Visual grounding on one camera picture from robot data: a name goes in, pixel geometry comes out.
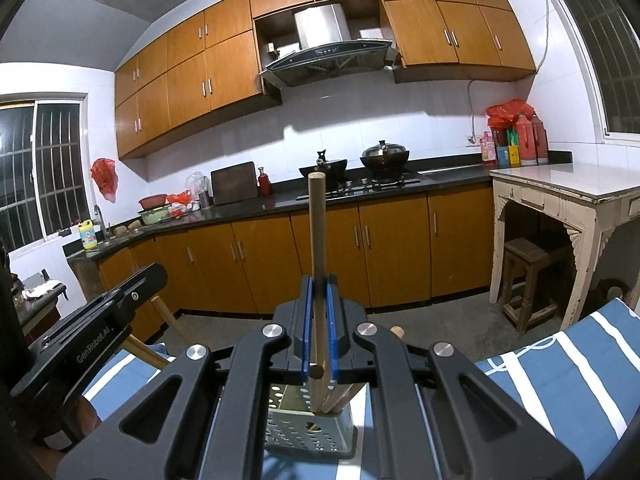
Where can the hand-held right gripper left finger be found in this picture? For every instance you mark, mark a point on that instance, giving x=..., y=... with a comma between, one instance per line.
x=306, y=332

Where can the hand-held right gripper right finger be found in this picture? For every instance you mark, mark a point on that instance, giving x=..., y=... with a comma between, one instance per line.
x=332, y=345

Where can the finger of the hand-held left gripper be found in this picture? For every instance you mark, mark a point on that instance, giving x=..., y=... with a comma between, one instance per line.
x=145, y=280

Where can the green perforated utensil holder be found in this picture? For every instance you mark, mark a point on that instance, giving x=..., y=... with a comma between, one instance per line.
x=310, y=435

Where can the person's left hand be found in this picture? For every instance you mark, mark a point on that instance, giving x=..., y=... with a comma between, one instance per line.
x=86, y=417

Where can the green enamel basin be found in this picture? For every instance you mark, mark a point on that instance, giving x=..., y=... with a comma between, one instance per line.
x=155, y=216

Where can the white cloth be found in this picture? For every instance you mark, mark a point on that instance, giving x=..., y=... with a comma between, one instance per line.
x=42, y=290

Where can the yellow detergent bottle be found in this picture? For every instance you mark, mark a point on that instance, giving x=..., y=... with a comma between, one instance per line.
x=88, y=236

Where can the metal faucet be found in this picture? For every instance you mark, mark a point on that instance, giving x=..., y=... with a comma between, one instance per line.
x=101, y=217

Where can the red basin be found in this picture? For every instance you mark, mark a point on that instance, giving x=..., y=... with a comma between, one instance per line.
x=152, y=201

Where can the red plastic bag by basins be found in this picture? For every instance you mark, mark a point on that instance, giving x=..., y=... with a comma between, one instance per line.
x=179, y=199

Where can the metal cup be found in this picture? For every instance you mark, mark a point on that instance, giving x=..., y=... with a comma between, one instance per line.
x=205, y=200

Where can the red plastic bag on hook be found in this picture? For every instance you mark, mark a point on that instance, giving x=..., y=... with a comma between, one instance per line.
x=104, y=177

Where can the clear plastic bag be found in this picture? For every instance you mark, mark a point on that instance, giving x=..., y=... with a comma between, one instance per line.
x=197, y=182

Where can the orange base cabinets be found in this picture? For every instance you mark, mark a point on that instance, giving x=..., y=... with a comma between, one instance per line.
x=390, y=245

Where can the dark wooden cutting board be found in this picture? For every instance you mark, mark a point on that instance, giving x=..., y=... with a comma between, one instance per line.
x=234, y=183

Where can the small barred window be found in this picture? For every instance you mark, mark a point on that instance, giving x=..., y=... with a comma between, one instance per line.
x=55, y=160

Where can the black gas stove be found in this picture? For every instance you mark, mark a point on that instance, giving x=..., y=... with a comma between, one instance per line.
x=360, y=188

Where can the small red bottle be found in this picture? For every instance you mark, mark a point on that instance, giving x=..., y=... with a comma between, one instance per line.
x=265, y=183

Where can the black open wok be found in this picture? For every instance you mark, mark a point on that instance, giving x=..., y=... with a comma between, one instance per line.
x=325, y=167

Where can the black wok with lid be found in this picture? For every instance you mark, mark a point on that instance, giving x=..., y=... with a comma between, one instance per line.
x=385, y=155

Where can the dark wooden stool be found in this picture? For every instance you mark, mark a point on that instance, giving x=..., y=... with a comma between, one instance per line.
x=525, y=250

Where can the blue striped tablecloth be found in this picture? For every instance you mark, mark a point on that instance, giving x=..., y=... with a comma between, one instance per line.
x=550, y=385

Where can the pink pouch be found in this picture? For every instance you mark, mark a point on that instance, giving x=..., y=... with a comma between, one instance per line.
x=488, y=149

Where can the yellow box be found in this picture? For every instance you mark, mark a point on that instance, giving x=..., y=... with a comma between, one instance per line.
x=513, y=156

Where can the green bottle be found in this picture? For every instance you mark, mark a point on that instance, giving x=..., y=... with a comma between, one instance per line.
x=511, y=137

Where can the steel range hood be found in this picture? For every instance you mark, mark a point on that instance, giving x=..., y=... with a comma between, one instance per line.
x=325, y=55

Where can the red jug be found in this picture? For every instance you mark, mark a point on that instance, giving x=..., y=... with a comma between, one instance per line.
x=541, y=142
x=525, y=142

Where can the white wooden side table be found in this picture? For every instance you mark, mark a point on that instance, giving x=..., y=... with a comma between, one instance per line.
x=560, y=180

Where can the red plastic bag over jugs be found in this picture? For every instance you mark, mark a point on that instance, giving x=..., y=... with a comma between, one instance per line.
x=510, y=111

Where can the large barred window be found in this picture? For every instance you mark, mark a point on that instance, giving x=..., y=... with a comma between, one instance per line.
x=600, y=35

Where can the orange wall cabinets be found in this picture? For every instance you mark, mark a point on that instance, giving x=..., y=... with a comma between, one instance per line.
x=225, y=60

